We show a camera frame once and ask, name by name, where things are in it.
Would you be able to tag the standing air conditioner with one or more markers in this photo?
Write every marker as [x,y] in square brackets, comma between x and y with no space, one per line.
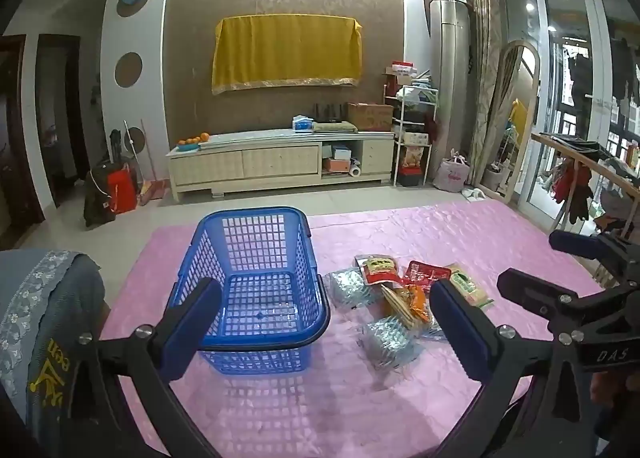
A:
[450,88]

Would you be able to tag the white shelf rack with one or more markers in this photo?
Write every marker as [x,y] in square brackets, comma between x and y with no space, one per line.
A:
[397,138]

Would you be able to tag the green yellow snack packet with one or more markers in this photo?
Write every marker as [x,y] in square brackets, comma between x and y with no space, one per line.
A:
[470,288]

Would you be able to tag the grey-blue lace-trimmed cloth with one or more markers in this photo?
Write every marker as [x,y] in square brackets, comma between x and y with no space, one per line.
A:
[30,298]

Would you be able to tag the white paper roll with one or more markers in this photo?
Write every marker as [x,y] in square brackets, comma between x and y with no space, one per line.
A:
[354,170]

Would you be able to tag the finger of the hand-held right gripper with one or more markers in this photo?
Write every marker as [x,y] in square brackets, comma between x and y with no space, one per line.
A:
[570,243]
[530,288]

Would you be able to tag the patterned curtain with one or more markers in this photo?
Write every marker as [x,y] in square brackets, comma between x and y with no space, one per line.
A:
[482,63]

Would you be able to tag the red bag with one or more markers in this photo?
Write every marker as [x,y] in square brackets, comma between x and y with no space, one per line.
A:
[122,190]

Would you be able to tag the plain red snack packet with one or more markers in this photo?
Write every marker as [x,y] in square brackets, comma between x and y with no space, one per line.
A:
[425,272]

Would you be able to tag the cream TV cabinet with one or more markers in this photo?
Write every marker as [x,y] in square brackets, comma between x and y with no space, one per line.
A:
[280,163]

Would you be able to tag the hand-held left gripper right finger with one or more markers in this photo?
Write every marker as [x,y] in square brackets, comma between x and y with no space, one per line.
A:
[460,333]

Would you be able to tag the orange snack packet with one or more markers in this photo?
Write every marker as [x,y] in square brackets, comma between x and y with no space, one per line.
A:
[415,300]

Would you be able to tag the black suitcase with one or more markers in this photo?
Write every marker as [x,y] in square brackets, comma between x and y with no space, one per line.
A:
[97,198]

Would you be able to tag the broom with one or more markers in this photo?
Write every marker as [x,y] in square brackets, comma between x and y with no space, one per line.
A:
[150,193]

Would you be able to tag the pink quilted mat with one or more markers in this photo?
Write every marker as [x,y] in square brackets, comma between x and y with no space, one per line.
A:
[500,238]

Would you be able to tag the blue plastic basket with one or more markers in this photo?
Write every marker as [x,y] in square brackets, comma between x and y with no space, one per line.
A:
[250,238]

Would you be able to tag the blue bowl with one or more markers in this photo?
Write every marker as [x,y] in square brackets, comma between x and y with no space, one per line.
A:
[187,147]

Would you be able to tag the heap of oranges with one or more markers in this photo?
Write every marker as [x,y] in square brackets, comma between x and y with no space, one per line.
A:
[195,139]

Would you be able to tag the brown cardboard box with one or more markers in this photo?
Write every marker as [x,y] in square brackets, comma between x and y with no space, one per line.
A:
[370,117]

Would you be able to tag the white slippers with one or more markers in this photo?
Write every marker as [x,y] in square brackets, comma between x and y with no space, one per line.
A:
[472,194]

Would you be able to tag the dark wooden door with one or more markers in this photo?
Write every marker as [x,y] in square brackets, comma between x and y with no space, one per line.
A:
[60,128]

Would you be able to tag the dark bottle set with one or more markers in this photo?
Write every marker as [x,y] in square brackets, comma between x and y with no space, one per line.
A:
[327,113]

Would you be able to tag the red gloves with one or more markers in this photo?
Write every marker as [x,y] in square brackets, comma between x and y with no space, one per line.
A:
[575,188]

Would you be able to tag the pink bag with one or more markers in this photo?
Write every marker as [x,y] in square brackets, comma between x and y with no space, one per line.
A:
[451,173]

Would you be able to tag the green folded cloth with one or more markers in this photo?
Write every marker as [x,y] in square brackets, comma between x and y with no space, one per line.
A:
[334,127]

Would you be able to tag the blue white tissue box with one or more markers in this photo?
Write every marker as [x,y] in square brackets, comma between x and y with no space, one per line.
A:
[302,123]

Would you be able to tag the clear blue striped snack packet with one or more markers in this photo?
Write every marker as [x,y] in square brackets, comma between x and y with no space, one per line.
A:
[350,288]
[390,343]

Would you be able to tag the orange box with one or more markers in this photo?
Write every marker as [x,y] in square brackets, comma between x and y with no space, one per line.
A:
[336,165]

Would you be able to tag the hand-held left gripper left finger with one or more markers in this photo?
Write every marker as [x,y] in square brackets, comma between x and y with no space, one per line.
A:
[195,328]

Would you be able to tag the yellow wall cloth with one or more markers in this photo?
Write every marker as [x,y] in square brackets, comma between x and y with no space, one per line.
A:
[285,53]

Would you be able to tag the red yellow-label snack packet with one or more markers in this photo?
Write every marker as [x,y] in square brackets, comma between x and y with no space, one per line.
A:
[377,270]

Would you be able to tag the arched floor mirror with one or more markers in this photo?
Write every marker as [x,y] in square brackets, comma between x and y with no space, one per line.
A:
[515,128]

